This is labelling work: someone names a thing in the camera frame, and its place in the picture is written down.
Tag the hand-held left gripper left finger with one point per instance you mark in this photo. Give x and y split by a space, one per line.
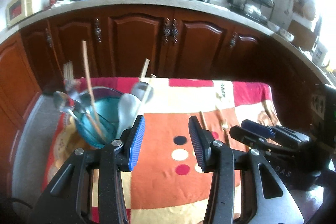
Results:
136 142

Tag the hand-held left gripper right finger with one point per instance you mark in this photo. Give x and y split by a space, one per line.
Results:
195 140

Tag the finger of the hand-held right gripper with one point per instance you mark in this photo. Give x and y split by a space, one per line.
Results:
286 166
258 129

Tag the thin wooden chopstick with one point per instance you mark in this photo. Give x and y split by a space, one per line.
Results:
202 119

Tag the gold fork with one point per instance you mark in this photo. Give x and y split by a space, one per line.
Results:
224 125

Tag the white ceramic spoon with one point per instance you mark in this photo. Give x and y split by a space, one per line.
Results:
128 108

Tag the white utensil holder blue rim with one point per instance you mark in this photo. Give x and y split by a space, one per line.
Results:
86 132

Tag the long steel spoon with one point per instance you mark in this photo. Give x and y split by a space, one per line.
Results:
59 101

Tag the steel fork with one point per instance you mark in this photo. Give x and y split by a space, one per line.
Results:
68 71

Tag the printed blanket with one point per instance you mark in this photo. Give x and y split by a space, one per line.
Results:
162 119

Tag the dark wooden cabinet door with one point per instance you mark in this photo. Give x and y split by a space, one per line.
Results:
134 43
202 48
36 56
76 48
249 56

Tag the brown wooden chopstick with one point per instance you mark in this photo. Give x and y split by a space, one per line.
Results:
88 77

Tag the white power strip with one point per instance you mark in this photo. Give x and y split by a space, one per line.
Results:
320 52

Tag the patterned white bowl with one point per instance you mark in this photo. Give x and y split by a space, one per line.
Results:
286 35

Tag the cardboard box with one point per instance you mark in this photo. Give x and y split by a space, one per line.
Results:
302 32

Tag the round pale strainer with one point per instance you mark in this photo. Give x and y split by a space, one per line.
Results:
308 10

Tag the dark wooden side cabinet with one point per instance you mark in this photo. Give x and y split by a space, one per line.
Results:
13 77

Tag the cream countertop appliance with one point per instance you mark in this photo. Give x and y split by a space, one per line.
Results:
22 7

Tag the wall utensil basket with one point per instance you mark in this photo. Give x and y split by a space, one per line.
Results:
297 3

